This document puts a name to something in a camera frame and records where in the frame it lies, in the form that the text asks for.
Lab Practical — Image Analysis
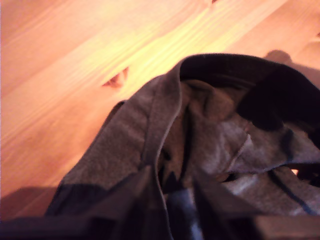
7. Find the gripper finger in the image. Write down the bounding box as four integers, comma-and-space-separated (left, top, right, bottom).
192, 174, 261, 240
87, 165, 168, 240

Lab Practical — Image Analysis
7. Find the dark grey underwear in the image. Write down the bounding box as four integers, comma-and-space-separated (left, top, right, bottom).
44, 52, 320, 240

